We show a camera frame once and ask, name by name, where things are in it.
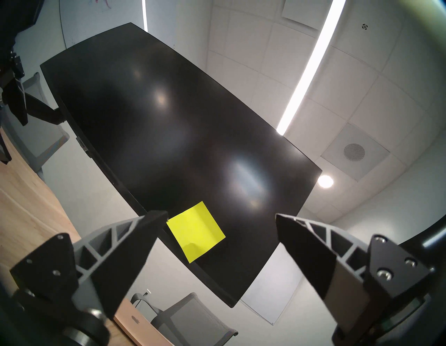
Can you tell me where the gold closed laptop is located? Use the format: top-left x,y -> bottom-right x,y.
114,303 -> 175,346

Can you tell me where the peeled yellow sticky note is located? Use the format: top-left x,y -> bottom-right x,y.
167,201 -> 226,264

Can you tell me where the grey mesh office chair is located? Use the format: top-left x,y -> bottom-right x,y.
131,292 -> 239,346
3,72 -> 70,175

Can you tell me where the curved black monitor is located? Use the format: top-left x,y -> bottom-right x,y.
40,23 -> 323,308

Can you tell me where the round ceiling speaker grille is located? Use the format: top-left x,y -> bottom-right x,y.
343,143 -> 366,161

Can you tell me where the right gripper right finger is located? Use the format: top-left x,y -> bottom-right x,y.
275,213 -> 434,339

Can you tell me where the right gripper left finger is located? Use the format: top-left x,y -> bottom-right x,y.
10,210 -> 169,321

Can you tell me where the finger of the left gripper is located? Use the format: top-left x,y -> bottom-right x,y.
2,52 -> 28,127
0,134 -> 13,164

